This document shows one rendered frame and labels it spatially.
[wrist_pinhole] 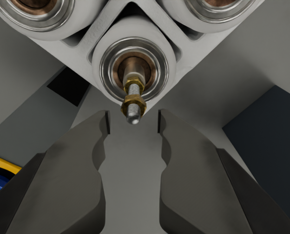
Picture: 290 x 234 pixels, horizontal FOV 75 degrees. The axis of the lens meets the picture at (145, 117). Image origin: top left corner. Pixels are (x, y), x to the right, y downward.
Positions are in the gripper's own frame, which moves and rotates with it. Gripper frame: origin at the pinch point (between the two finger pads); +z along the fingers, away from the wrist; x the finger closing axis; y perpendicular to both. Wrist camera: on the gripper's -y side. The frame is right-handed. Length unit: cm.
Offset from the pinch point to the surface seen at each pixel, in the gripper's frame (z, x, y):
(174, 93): 34.8, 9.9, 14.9
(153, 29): 10.5, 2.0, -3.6
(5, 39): 34.8, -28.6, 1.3
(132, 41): 9.4, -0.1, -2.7
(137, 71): 7.3, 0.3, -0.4
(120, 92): 9.4, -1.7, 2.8
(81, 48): 16.8, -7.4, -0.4
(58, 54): 16.8, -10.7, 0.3
